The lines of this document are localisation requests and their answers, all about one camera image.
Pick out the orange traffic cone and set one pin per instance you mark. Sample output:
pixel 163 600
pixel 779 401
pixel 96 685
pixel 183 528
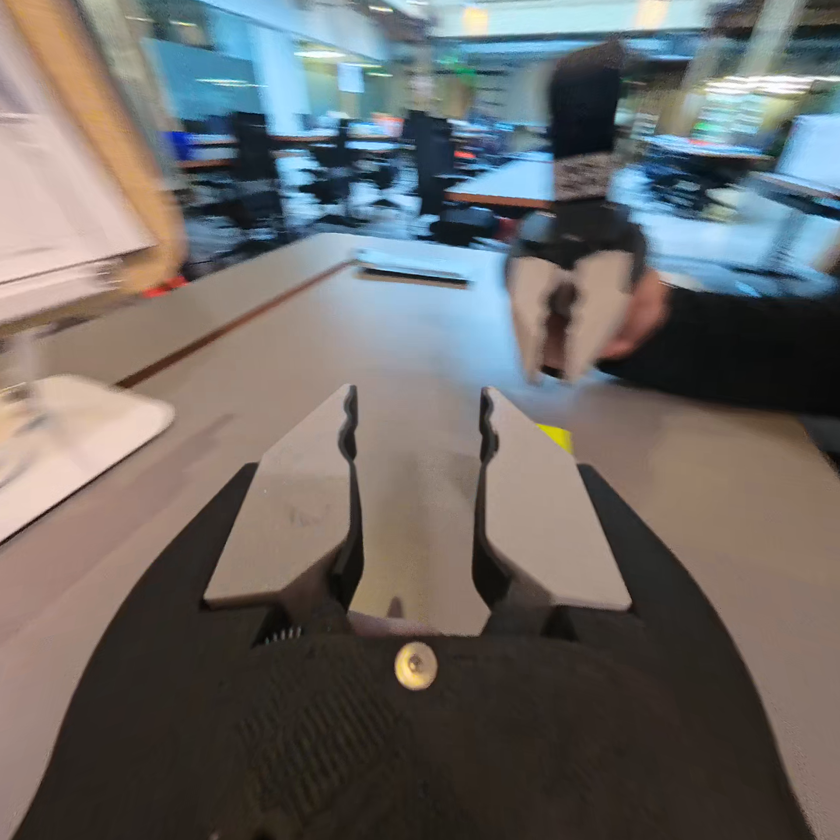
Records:
pixel 164 287

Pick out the person's right forearm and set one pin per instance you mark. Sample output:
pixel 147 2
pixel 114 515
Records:
pixel 754 348

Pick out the yellow foam cube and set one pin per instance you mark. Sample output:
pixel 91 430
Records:
pixel 558 436

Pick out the black office chair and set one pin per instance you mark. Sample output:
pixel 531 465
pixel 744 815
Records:
pixel 256 170
pixel 341 164
pixel 430 157

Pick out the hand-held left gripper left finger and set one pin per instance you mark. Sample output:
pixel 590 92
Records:
pixel 289 518

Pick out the white document stand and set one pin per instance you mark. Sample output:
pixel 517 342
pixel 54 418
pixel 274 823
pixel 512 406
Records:
pixel 65 446

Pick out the silver metal object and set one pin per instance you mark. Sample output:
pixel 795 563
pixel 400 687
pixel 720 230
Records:
pixel 413 266

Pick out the person's right hand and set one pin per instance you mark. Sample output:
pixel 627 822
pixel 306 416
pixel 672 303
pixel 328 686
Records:
pixel 646 315

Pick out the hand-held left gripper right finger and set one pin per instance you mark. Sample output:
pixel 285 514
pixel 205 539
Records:
pixel 551 525

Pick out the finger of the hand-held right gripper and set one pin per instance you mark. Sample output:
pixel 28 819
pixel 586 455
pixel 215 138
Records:
pixel 600 302
pixel 528 295

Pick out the white desk orange edge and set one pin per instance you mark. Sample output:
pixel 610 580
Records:
pixel 505 184

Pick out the printed instruction sheet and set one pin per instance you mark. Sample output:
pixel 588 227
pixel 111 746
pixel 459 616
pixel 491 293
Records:
pixel 52 164

